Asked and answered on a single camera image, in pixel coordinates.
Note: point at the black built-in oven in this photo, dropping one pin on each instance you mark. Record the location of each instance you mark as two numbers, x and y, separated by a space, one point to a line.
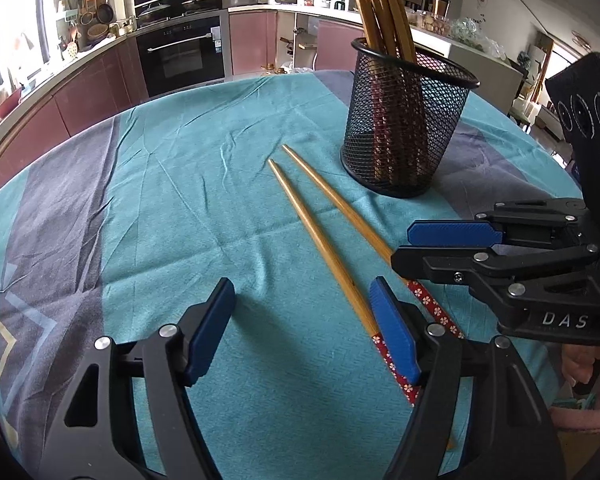
181 43

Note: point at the black mesh utensil holder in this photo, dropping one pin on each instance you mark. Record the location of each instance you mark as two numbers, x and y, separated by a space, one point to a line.
401 118

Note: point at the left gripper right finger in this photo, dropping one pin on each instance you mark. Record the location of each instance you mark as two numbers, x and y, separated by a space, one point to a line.
509 433

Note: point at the right hand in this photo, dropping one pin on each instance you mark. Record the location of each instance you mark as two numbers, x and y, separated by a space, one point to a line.
578 364

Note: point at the pink kitchen cabinets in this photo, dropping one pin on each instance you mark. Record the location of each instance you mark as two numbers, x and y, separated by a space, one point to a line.
110 79

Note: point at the pink sleeve right forearm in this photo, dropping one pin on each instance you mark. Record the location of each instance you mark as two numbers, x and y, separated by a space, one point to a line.
572 420

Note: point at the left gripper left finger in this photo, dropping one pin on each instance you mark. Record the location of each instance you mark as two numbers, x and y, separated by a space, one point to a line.
95 432

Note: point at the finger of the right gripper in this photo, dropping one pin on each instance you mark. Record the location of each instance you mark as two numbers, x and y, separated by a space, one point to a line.
559 222
471 265

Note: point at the teal grey tablecloth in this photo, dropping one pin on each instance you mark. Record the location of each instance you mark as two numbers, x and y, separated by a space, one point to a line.
119 229

